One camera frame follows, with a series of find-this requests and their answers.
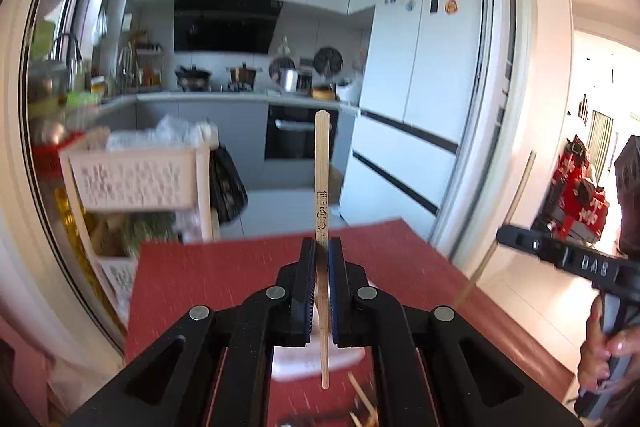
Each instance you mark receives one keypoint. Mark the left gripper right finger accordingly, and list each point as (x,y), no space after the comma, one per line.
(432,368)

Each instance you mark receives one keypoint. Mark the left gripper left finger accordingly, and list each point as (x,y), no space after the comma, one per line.
(212,367)

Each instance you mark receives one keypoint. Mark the short wooden chopstick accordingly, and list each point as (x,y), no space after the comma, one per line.
(355,419)

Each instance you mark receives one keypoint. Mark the long wooden chopstick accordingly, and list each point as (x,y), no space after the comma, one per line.
(479,271)

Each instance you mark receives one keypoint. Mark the plain wooden chopstick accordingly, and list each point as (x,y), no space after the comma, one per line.
(322,126)

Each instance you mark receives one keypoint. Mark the kitchen faucet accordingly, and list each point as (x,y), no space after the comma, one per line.
(67,49)

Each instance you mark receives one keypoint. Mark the right hand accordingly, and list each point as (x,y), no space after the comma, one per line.
(598,349)

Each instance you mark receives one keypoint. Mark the white utensil holder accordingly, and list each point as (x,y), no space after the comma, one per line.
(294,363)

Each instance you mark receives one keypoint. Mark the red box stack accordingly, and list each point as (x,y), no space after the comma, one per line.
(574,206)

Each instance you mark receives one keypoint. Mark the black bag on cart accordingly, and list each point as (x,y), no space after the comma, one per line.
(226,190)

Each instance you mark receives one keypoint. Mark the white perforated storage cart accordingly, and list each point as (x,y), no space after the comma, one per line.
(103,185)

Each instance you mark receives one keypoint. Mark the black built-in oven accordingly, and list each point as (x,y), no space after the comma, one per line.
(290,132)

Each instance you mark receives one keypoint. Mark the white refrigerator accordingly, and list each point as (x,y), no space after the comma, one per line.
(414,104)

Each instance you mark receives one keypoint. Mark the black wok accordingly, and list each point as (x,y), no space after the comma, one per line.
(192,79)

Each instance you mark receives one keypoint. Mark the brass cooking pot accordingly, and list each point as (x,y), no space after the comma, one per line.
(242,78)

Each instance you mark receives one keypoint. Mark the silver rice cooker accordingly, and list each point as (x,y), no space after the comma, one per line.
(295,81)

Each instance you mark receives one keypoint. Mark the black range hood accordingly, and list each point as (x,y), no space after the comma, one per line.
(225,26)

